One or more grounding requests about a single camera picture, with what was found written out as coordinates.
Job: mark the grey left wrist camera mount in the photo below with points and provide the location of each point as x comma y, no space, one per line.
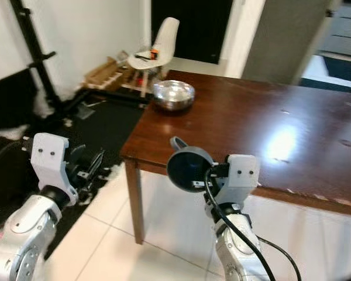
50,158

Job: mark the light wooden rack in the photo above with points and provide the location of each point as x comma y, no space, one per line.
104,73

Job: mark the shiny steel bowl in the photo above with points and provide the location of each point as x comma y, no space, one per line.
174,95

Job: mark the grey upright panel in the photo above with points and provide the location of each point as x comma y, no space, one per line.
286,38

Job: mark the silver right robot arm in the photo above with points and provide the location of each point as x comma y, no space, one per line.
243,252

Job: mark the black bag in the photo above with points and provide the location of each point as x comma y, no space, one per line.
6,175

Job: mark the orange and black gadget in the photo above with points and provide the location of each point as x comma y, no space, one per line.
149,55

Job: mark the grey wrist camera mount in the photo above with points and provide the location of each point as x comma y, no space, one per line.
50,158
244,175

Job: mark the white shell chair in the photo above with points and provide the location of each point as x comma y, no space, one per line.
164,41

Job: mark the dark brown wooden table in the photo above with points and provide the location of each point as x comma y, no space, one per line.
257,117

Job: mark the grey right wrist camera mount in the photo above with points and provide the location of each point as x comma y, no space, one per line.
244,175

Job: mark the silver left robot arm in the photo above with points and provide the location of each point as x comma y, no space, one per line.
23,234

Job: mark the grey drawer cabinet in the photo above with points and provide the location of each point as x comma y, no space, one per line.
345,29

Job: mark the black stand pole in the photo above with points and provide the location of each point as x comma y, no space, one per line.
36,55

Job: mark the black flat panel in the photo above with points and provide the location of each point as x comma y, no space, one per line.
11,102

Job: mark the black floor mat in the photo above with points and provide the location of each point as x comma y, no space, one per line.
111,126

